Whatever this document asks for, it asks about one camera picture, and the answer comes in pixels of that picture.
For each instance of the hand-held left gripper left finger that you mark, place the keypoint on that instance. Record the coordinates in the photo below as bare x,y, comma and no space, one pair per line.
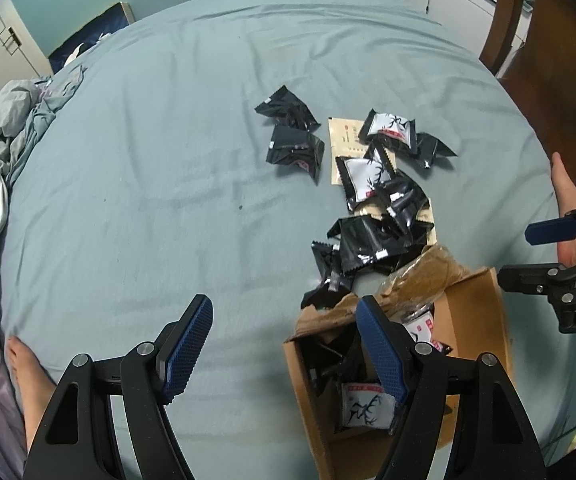
185,355

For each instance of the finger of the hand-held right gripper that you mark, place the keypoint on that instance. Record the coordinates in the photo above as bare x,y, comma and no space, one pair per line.
533,276
550,231

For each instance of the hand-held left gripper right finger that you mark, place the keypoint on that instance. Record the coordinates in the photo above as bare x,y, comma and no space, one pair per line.
380,355

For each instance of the brown cardboard box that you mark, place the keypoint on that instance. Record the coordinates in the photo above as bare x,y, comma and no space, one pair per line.
473,320

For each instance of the pile of black snack packets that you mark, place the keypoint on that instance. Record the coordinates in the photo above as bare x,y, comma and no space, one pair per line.
368,240

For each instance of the person's left foot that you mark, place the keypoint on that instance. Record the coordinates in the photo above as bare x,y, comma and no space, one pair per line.
27,375

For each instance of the brown wooden chair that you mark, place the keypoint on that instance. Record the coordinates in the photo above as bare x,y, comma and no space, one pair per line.
543,60

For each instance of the beige double sachet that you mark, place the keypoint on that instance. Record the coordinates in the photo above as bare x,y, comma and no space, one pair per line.
344,137

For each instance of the dark blue framed canvas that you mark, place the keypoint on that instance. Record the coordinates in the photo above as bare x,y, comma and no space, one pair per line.
97,30

